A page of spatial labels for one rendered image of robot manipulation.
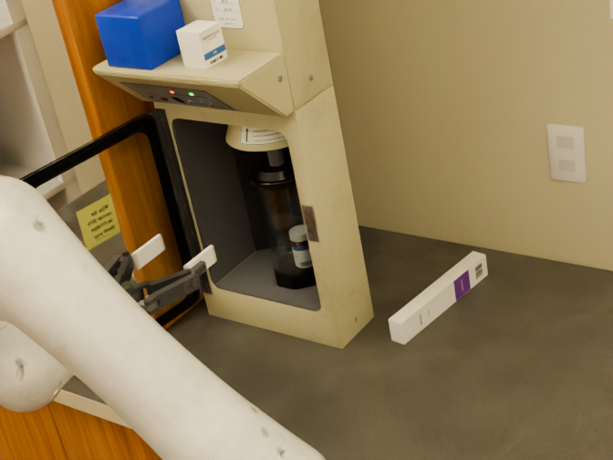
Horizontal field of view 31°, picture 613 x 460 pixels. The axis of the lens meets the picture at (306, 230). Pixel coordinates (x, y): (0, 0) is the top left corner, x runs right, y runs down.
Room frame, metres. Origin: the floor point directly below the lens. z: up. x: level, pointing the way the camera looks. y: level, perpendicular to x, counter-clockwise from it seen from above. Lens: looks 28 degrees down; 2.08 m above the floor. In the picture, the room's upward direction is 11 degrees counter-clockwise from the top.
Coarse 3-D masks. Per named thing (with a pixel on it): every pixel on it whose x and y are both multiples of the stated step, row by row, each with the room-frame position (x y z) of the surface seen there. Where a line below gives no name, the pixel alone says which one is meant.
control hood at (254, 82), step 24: (96, 72) 1.76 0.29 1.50; (120, 72) 1.72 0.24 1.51; (144, 72) 1.69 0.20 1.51; (168, 72) 1.66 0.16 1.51; (192, 72) 1.64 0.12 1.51; (216, 72) 1.62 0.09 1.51; (240, 72) 1.60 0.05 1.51; (264, 72) 1.60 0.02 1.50; (216, 96) 1.64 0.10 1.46; (240, 96) 1.60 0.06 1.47; (264, 96) 1.59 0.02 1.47; (288, 96) 1.64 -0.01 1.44
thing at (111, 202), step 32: (96, 160) 1.74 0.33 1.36; (128, 160) 1.78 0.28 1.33; (64, 192) 1.69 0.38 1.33; (96, 192) 1.73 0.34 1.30; (128, 192) 1.77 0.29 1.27; (160, 192) 1.81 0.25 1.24; (96, 224) 1.71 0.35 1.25; (128, 224) 1.76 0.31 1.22; (160, 224) 1.80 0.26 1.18; (96, 256) 1.70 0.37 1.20; (160, 256) 1.79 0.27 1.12
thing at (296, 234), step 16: (272, 192) 1.76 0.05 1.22; (288, 192) 1.76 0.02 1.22; (272, 208) 1.76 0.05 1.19; (288, 208) 1.76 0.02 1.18; (272, 224) 1.77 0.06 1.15; (288, 224) 1.76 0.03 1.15; (304, 224) 1.76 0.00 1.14; (272, 240) 1.78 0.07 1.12; (288, 240) 1.76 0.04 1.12; (304, 240) 1.76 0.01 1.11; (272, 256) 1.80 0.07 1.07; (288, 256) 1.76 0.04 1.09; (304, 256) 1.76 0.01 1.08; (288, 272) 1.76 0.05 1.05; (304, 272) 1.76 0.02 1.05
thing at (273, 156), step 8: (272, 152) 1.79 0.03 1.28; (280, 152) 1.79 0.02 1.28; (264, 160) 1.83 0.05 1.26; (272, 160) 1.79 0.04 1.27; (280, 160) 1.79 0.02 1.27; (288, 160) 1.80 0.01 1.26; (256, 168) 1.80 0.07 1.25; (264, 168) 1.79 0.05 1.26; (272, 168) 1.78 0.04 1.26; (280, 168) 1.78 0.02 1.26; (288, 168) 1.77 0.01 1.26; (256, 176) 1.79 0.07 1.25; (264, 176) 1.77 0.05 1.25; (272, 176) 1.76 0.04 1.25; (280, 176) 1.76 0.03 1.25; (288, 176) 1.76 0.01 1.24
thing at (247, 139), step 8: (232, 128) 1.79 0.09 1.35; (240, 128) 1.76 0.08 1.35; (248, 128) 1.75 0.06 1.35; (256, 128) 1.74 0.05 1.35; (232, 136) 1.78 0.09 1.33; (240, 136) 1.76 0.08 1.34; (248, 136) 1.75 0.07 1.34; (256, 136) 1.74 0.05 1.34; (264, 136) 1.74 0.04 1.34; (272, 136) 1.73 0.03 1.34; (280, 136) 1.73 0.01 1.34; (232, 144) 1.77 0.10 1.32; (240, 144) 1.75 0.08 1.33; (248, 144) 1.74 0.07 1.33; (256, 144) 1.73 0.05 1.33; (264, 144) 1.73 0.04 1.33; (272, 144) 1.73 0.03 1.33; (280, 144) 1.73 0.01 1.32
